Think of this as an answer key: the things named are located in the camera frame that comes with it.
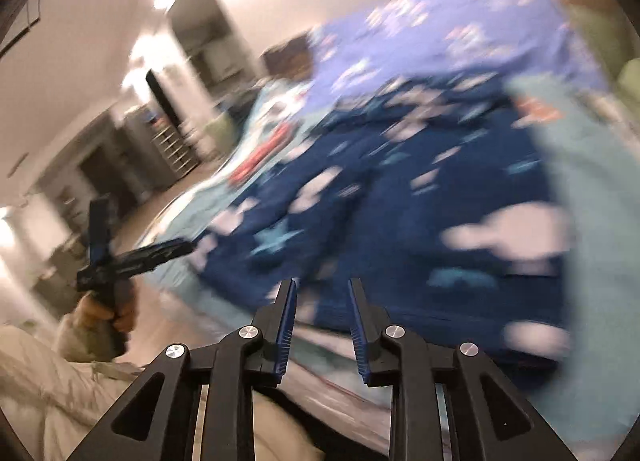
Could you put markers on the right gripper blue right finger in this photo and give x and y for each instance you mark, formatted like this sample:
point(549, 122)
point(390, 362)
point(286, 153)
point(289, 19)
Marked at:
point(372, 360)

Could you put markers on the person's left hand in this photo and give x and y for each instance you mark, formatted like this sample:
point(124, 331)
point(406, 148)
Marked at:
point(123, 317)

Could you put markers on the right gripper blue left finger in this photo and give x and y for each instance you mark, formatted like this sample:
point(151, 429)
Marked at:
point(276, 323)

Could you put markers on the grey shelving cabinet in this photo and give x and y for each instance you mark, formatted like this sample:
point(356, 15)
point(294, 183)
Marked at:
point(164, 154)

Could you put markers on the navy fleece star garment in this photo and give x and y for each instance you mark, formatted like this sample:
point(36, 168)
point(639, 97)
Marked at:
point(432, 192)

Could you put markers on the teal printed bed sheet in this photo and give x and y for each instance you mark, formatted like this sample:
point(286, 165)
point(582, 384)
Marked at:
point(593, 400)

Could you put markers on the purple tree print sheet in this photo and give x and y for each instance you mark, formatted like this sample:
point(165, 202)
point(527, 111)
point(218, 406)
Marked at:
point(358, 53)

